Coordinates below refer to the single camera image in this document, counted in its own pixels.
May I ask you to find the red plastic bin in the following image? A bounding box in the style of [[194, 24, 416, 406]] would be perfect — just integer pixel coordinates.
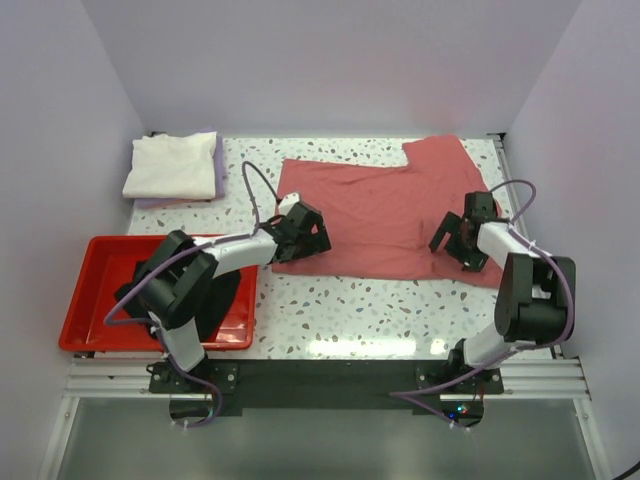
[[58, 235, 258, 353]]

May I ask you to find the folded white t shirt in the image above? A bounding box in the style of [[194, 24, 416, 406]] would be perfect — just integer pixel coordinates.
[[122, 132, 217, 200]]

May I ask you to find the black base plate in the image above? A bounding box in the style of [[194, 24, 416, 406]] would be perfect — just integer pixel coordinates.
[[146, 359, 504, 420]]

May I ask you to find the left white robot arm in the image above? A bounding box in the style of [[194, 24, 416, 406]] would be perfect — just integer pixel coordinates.
[[134, 195, 331, 392]]

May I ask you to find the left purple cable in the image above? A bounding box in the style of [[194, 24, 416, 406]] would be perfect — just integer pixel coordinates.
[[103, 160, 286, 431]]

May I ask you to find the aluminium frame rail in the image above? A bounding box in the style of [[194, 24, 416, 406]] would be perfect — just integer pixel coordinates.
[[37, 130, 596, 480]]

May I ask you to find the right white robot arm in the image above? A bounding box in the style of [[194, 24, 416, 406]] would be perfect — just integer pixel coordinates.
[[429, 192, 576, 393]]

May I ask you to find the folded lavender t shirt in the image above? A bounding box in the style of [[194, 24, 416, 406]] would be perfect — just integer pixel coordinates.
[[134, 135, 228, 209]]

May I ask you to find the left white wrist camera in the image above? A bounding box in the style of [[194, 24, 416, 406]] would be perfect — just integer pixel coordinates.
[[276, 192, 301, 216]]

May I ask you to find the pink t shirt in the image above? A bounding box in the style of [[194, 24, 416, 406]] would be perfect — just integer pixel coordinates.
[[272, 135, 502, 288]]

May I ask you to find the black t shirt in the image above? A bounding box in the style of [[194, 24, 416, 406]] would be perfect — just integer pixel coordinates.
[[114, 261, 242, 342]]

